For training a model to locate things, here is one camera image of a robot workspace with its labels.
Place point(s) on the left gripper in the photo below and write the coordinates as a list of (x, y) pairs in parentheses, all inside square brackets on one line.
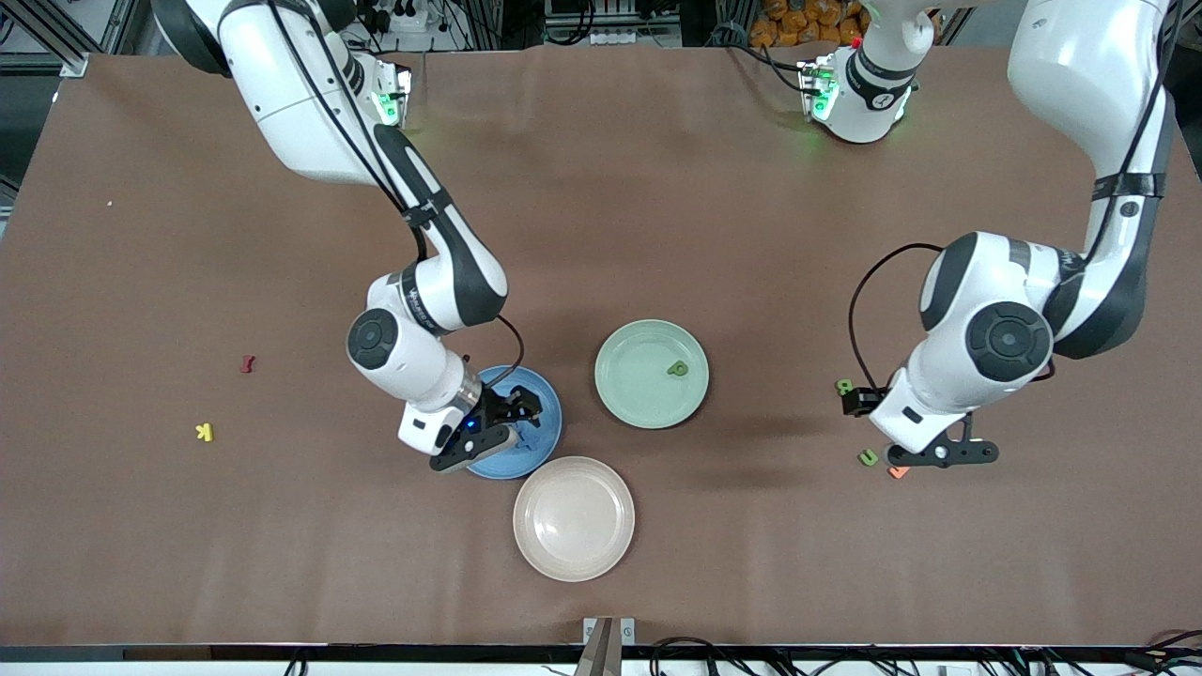
[(860, 402)]

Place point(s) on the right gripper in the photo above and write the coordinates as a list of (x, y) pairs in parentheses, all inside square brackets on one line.
[(498, 407)]

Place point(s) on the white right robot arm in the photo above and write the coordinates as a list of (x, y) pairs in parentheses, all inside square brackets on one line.
[(291, 103)]

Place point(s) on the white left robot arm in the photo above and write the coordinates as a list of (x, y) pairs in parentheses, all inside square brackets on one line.
[(1080, 75)]

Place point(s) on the blue plate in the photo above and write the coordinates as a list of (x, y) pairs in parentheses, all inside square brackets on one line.
[(545, 441)]

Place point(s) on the green letter U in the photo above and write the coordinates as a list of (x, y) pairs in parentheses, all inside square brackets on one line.
[(868, 457)]

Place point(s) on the beige plate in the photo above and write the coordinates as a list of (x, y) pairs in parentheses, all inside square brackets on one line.
[(574, 518)]

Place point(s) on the green plate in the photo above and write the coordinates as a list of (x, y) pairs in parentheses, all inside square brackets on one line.
[(639, 385)]

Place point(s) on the yellow letter K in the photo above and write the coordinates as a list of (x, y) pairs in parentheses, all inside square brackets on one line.
[(204, 432)]

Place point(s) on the stack of orange items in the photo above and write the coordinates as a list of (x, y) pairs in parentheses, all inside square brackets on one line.
[(798, 23)]

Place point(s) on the white power strip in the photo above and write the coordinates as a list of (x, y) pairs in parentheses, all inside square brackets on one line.
[(404, 17)]

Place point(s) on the metal table edge bracket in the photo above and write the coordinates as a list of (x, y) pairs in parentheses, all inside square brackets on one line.
[(608, 638)]

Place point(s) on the aluminium frame post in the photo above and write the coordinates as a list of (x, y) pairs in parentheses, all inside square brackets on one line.
[(56, 38)]

